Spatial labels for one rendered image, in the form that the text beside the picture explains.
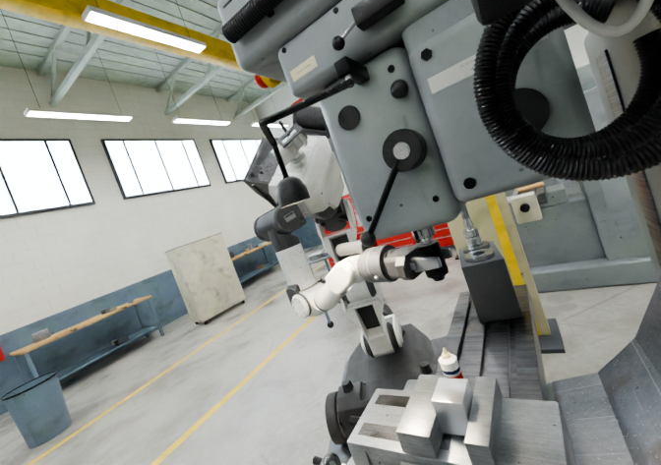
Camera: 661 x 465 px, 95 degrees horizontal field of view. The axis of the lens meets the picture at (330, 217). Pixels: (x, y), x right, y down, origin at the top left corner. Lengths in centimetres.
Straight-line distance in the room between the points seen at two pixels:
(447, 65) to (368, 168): 20
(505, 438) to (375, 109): 57
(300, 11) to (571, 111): 45
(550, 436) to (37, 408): 487
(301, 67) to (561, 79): 40
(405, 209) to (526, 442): 40
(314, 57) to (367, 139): 17
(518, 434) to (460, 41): 60
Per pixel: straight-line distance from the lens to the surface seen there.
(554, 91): 52
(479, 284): 104
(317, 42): 62
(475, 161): 51
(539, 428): 66
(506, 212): 240
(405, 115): 55
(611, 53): 73
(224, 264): 685
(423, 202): 55
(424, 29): 56
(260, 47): 69
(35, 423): 510
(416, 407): 66
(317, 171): 104
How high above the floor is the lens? 141
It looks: 3 degrees down
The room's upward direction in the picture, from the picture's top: 20 degrees counter-clockwise
